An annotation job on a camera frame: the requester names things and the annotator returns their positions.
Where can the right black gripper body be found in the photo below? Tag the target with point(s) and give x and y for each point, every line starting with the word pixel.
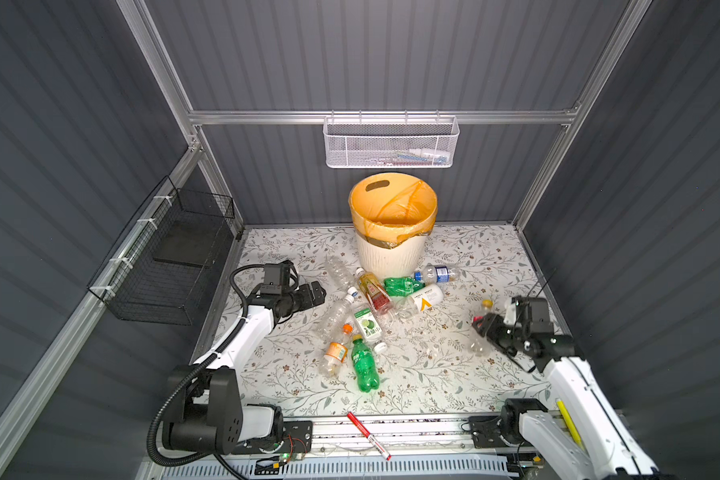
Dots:
pixel 504 336

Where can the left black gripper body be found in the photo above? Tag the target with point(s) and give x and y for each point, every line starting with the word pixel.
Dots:
pixel 299 299

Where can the clear crushed bottle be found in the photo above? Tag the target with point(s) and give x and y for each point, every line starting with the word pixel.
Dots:
pixel 340 273

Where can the clear bottle white cap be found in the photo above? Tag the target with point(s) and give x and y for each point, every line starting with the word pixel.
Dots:
pixel 337 314

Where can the orange label bottle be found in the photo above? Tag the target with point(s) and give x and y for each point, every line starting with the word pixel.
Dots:
pixel 337 350

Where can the white yellow logo bottle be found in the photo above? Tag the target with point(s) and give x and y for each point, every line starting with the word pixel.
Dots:
pixel 420 301

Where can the large green soda bottle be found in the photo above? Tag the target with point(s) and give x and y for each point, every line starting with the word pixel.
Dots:
pixel 364 365

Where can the pink label bottle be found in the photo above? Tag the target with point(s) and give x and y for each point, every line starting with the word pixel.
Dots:
pixel 477 345

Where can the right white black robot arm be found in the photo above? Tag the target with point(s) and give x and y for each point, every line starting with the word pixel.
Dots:
pixel 596 444

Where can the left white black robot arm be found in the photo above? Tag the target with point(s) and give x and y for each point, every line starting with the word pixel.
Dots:
pixel 204 414

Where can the cream ribbed waste bin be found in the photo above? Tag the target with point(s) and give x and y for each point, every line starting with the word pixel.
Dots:
pixel 400 261

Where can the orange plastic bin liner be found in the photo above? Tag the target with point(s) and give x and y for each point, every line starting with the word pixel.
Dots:
pixel 387 209

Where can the green lime label bottle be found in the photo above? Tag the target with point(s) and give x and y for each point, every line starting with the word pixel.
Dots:
pixel 368 325

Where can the red yellow tea bottle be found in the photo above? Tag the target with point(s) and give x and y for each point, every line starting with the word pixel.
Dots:
pixel 374 292

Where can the floral table mat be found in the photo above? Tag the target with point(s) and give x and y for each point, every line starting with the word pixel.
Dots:
pixel 433 362

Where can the yellow highlighter pen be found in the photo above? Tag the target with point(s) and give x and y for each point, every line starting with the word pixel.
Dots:
pixel 570 425

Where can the crushed green bottle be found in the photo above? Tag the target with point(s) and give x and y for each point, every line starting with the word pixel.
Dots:
pixel 402 286

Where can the blue label water bottle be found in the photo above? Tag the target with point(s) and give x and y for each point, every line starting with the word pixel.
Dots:
pixel 431 274

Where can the red marker pen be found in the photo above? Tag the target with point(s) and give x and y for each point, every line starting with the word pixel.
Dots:
pixel 383 451

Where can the items in white basket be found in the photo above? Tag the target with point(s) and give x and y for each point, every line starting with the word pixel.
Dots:
pixel 423 156

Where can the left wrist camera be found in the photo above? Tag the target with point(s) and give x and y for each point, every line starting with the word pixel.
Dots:
pixel 279 279

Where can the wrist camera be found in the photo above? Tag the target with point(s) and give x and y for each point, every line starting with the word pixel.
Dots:
pixel 533 316
pixel 279 279

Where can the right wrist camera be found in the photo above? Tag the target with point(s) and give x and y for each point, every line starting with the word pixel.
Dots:
pixel 533 316

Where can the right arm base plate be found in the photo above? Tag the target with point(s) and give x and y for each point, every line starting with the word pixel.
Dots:
pixel 490 431

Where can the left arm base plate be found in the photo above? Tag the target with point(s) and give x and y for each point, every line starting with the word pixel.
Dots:
pixel 291 437

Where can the black wire mesh basket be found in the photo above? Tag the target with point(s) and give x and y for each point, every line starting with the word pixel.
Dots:
pixel 168 268

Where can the white wire mesh basket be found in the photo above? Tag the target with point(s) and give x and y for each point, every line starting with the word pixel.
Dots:
pixel 348 139

